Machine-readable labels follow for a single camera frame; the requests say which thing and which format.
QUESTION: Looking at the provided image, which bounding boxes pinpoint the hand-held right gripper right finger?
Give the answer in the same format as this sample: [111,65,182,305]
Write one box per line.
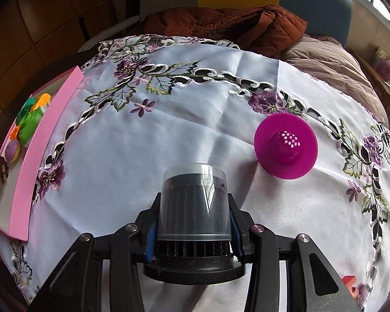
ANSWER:
[227,198,361,312]

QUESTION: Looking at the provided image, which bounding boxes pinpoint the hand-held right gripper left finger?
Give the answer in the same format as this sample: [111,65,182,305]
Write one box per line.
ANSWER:
[36,192,161,312]

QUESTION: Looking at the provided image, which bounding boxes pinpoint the black cylinder with clear cover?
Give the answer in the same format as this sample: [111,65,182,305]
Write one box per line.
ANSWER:
[143,162,246,284]

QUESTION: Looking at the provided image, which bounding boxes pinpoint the pink shallow cardboard box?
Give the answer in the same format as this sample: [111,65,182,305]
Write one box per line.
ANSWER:
[0,66,85,242]

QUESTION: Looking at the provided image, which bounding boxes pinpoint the green and white plastic toy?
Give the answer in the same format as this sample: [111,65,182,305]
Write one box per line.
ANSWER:
[18,110,44,147]

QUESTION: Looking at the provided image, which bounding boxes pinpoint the purple macaron toy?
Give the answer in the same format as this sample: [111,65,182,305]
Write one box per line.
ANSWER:
[4,139,22,163]

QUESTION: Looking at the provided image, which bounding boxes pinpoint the magenta plastic strainer disc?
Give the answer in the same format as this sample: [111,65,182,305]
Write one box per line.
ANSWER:
[253,112,319,181]

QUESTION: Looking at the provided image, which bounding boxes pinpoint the red plastic block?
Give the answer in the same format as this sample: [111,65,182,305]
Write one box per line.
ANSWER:
[341,275,360,300]

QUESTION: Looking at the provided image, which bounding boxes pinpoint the white floral embroidered tablecloth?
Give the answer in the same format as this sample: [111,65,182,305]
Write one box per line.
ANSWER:
[0,34,390,312]

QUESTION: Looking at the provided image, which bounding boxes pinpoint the yellow-orange plastic toy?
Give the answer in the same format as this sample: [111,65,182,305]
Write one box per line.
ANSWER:
[32,93,51,113]

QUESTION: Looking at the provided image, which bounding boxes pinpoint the teal plastic funnel toy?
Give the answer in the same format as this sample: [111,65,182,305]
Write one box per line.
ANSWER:
[19,95,36,118]

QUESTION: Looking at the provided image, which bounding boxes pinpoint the beige puffy coat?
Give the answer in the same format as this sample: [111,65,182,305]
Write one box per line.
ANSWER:
[281,34,389,126]

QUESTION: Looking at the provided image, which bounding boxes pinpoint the rust brown jacket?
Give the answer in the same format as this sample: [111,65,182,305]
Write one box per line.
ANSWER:
[130,4,308,60]

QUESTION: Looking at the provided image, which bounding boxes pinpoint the wooden wardrobe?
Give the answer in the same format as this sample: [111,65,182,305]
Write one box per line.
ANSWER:
[0,0,144,127]

